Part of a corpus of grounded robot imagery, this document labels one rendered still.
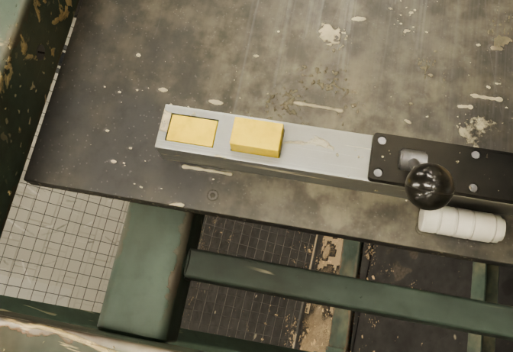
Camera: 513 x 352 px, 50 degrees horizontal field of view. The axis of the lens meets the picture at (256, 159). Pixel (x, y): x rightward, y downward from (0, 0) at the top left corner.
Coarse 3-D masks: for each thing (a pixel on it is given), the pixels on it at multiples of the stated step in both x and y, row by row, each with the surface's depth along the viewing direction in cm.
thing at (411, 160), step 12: (408, 156) 52; (420, 156) 52; (408, 168) 53; (420, 168) 43; (432, 168) 42; (444, 168) 43; (408, 180) 43; (420, 180) 42; (432, 180) 42; (444, 180) 42; (408, 192) 43; (420, 192) 42; (432, 192) 41; (444, 192) 42; (420, 204) 42; (432, 204) 42; (444, 204) 42
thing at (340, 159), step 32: (160, 128) 57; (224, 128) 57; (288, 128) 56; (320, 128) 56; (192, 160) 59; (224, 160) 56; (256, 160) 55; (288, 160) 55; (320, 160) 55; (352, 160) 55; (384, 192) 57
